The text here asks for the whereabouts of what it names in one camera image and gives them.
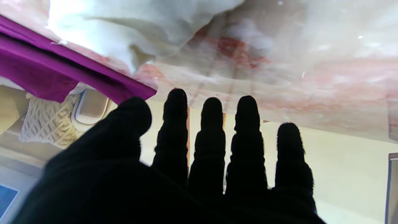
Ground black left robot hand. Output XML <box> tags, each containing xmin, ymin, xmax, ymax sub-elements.
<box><xmin>12</xmin><ymin>89</ymin><xmax>327</xmax><ymax>224</ymax></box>

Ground beige sofa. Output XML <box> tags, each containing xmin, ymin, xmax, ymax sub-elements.
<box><xmin>0</xmin><ymin>78</ymin><xmax>119</xmax><ymax>175</ymax></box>

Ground white sock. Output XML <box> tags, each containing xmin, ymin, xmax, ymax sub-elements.
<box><xmin>47</xmin><ymin>0</ymin><xmax>246</xmax><ymax>74</ymax></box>

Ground white framed window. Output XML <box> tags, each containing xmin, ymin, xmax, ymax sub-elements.
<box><xmin>0</xmin><ymin>183</ymin><xmax>20</xmax><ymax>218</ymax></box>

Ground purple shorts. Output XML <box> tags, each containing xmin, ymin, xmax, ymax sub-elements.
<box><xmin>0</xmin><ymin>14</ymin><xmax>157</xmax><ymax>105</ymax></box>

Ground knitted cream cushion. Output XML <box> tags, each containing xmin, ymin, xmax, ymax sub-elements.
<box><xmin>20</xmin><ymin>93</ymin><xmax>81</xmax><ymax>149</ymax></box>

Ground dark mirror panel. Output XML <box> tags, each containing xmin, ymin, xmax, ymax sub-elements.
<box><xmin>385</xmin><ymin>152</ymin><xmax>398</xmax><ymax>224</ymax></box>

